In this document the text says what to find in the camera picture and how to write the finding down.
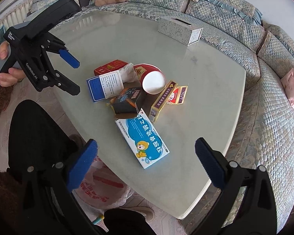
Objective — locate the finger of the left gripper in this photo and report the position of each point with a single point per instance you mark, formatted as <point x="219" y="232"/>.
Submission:
<point x="57" y="79"/>
<point x="57" y="46"/>

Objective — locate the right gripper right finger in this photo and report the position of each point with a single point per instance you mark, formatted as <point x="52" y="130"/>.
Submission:
<point x="257" y="212"/>

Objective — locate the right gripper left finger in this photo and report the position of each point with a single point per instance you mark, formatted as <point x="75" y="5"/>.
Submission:
<point x="51" y="208"/>

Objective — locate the white blue medicine box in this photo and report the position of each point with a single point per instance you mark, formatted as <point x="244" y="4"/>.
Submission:
<point x="105" y="86"/>

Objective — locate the red cigarette box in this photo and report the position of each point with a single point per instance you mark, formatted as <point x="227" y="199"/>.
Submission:
<point x="110" y="67"/>

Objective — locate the white tissue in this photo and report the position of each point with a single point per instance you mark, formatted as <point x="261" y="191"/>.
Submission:
<point x="128" y="73"/>

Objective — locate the red paper cup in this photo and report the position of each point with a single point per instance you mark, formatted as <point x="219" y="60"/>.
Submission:
<point x="153" y="81"/>

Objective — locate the blue cartoon medicine box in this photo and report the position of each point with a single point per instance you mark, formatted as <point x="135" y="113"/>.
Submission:
<point x="143" y="139"/>

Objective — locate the person's left hand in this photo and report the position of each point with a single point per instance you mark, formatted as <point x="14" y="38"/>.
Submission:
<point x="14" y="75"/>

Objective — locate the white radiator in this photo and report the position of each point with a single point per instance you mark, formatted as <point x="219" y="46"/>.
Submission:
<point x="27" y="4"/>

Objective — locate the person's black trouser legs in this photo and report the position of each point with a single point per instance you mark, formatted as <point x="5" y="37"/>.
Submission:
<point x="37" y="142"/>

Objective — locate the white red plastic bag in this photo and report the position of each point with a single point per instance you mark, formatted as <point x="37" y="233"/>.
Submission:
<point x="102" y="189"/>

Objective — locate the black orange small box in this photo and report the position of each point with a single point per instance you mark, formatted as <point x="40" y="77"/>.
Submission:
<point x="128" y="103"/>

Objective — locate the gold purple playing card box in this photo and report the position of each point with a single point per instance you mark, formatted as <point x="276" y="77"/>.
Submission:
<point x="161" y="101"/>

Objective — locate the flattened red gold packet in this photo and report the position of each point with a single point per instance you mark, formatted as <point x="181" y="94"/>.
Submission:
<point x="177" y="97"/>

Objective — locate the patterned white tissue box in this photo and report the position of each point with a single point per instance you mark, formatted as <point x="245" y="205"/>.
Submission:
<point x="180" y="30"/>

